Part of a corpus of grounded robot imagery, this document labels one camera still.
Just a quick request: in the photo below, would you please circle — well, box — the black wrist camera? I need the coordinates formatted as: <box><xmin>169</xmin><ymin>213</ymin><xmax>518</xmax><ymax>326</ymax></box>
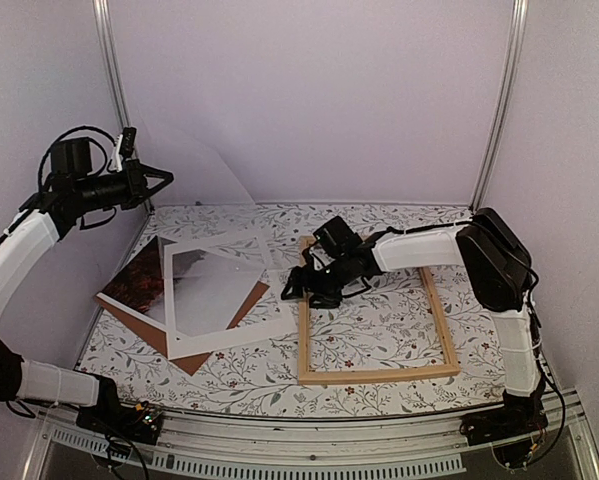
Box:
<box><xmin>313</xmin><ymin>216</ymin><xmax>362</xmax><ymax>258</ymax></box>
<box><xmin>50</xmin><ymin>137</ymin><xmax>93</xmax><ymax>179</ymax></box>

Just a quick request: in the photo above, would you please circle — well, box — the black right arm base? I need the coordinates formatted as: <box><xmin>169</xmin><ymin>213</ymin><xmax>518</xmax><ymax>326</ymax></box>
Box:
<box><xmin>459</xmin><ymin>381</ymin><xmax>548</xmax><ymax>446</ymax></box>

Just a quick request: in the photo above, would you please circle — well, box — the white photo mat board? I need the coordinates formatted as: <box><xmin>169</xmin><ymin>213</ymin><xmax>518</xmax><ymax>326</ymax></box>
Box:
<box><xmin>161</xmin><ymin>229</ymin><xmax>296</xmax><ymax>360</ymax></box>

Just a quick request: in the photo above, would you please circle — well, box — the photo with white border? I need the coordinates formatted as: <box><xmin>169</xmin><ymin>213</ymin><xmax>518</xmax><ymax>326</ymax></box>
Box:
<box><xmin>96</xmin><ymin>237</ymin><xmax>270</xmax><ymax>359</ymax></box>

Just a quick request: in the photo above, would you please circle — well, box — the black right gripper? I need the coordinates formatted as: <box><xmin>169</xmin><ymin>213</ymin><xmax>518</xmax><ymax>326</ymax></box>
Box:
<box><xmin>279</xmin><ymin>256</ymin><xmax>352</xmax><ymax>310</ymax></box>

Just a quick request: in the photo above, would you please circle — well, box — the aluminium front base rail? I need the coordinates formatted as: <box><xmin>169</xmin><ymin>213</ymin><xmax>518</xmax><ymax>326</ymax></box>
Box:
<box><xmin>21</xmin><ymin>387</ymin><xmax>599</xmax><ymax>480</ymax></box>

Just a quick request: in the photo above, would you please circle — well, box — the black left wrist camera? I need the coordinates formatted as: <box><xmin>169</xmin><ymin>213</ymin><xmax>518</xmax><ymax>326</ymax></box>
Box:
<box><xmin>50</xmin><ymin>137</ymin><xmax>93</xmax><ymax>179</ymax></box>

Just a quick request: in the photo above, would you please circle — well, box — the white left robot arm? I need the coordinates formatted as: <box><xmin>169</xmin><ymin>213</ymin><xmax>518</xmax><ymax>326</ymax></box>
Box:
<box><xmin>0</xmin><ymin>160</ymin><xmax>174</xmax><ymax>434</ymax></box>

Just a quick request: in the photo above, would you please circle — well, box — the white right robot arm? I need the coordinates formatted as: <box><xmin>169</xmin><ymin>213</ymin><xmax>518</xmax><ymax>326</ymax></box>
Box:
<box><xmin>281</xmin><ymin>207</ymin><xmax>546</xmax><ymax>436</ymax></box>

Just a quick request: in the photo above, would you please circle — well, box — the aluminium corner post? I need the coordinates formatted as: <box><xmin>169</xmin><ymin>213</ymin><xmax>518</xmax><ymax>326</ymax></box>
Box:
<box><xmin>91</xmin><ymin>0</ymin><xmax>154</xmax><ymax>214</ymax></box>
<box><xmin>469</xmin><ymin>0</ymin><xmax>529</xmax><ymax>211</ymax></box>

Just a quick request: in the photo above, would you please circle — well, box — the left aluminium corner post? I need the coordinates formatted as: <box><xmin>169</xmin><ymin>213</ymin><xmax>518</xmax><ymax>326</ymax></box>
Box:
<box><xmin>91</xmin><ymin>0</ymin><xmax>154</xmax><ymax>214</ymax></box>

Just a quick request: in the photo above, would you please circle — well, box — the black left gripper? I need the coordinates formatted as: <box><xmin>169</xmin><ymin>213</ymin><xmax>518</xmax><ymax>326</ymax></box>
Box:
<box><xmin>75</xmin><ymin>158</ymin><xmax>173</xmax><ymax>211</ymax></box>

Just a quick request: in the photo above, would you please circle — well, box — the light wooden picture frame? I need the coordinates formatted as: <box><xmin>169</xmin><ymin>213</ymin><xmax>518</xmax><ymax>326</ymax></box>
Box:
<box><xmin>297</xmin><ymin>235</ymin><xmax>463</xmax><ymax>386</ymax></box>

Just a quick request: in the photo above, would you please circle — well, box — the right aluminium corner post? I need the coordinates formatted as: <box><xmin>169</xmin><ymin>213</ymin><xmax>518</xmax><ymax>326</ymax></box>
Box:
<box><xmin>469</xmin><ymin>0</ymin><xmax>529</xmax><ymax>211</ymax></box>

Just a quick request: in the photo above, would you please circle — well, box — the clear acrylic sheet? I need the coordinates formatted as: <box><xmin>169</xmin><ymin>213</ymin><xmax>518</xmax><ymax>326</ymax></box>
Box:
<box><xmin>133</xmin><ymin>115</ymin><xmax>255</xmax><ymax>207</ymax></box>

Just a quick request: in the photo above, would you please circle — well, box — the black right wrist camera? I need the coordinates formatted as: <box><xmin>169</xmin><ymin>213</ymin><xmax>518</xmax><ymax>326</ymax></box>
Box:
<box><xmin>313</xmin><ymin>216</ymin><xmax>362</xmax><ymax>258</ymax></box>

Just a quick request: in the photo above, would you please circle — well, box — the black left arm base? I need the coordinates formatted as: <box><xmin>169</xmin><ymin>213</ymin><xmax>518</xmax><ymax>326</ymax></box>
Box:
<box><xmin>76</xmin><ymin>377</ymin><xmax>163</xmax><ymax>445</ymax></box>

